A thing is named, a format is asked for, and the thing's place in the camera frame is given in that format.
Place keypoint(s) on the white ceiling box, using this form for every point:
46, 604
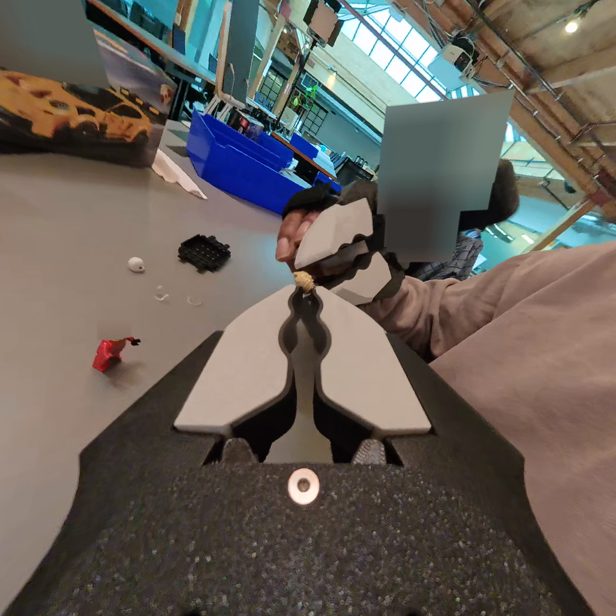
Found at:
455, 57

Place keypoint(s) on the yellow car picture box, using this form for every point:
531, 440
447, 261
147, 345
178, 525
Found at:
72, 120

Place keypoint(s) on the red toy minifigure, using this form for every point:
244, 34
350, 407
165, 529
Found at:
107, 358

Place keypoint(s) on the white toy helmet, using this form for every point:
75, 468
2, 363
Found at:
135, 264

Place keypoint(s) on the studio light panel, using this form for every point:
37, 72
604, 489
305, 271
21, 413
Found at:
323, 21

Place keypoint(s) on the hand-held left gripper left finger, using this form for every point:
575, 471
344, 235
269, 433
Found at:
231, 375

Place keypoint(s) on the large blue plastic bin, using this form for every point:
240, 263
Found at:
231, 178

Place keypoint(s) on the person's right hand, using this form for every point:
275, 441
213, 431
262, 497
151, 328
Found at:
291, 236

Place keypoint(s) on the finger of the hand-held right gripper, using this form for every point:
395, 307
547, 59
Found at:
368, 281
332, 231

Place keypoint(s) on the torn white paper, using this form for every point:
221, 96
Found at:
173, 171

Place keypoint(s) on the yellow minifigure head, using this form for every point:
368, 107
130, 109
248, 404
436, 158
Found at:
304, 280

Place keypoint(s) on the person's right forearm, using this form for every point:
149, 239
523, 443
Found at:
481, 298

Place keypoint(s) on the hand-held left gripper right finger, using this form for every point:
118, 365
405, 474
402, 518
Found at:
370, 380

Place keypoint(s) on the dark printed box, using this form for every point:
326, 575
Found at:
248, 125

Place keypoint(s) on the black brick chassis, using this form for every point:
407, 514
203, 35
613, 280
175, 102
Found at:
204, 252

